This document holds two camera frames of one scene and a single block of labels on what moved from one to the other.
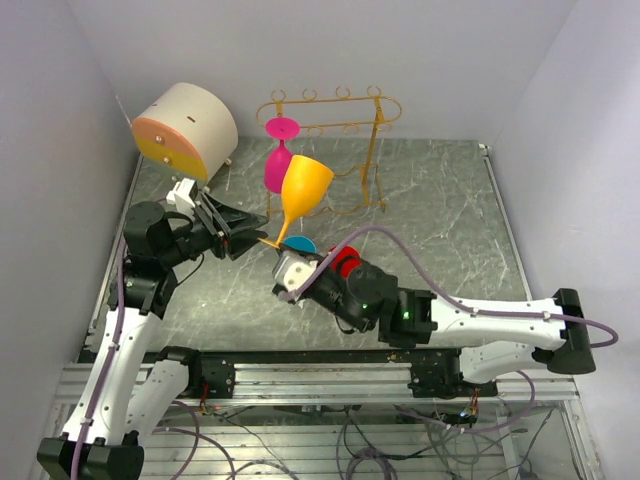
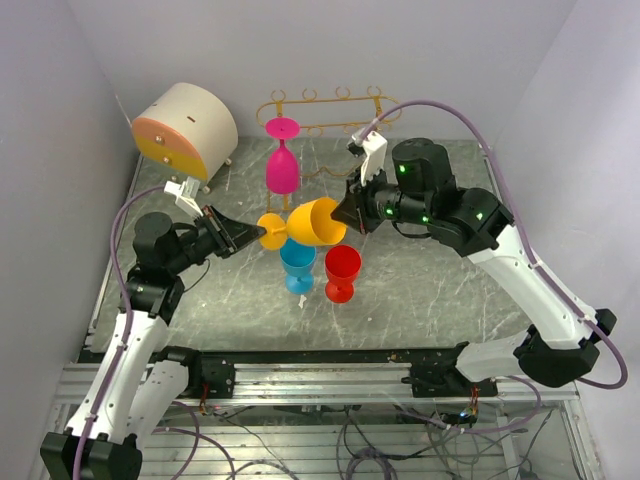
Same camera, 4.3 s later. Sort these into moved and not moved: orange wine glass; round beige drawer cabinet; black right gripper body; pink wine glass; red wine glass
Moved: orange wine glass; black right gripper body
Not moved: round beige drawer cabinet; pink wine glass; red wine glass
